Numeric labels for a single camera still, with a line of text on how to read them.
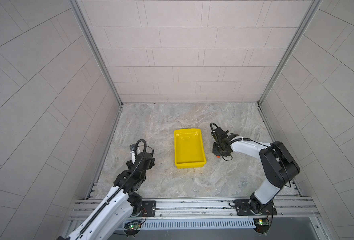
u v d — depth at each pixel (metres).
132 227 0.65
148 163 0.62
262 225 0.68
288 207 0.73
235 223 0.68
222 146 0.69
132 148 0.66
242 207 0.71
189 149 0.92
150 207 0.71
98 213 0.44
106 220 0.46
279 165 0.46
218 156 0.88
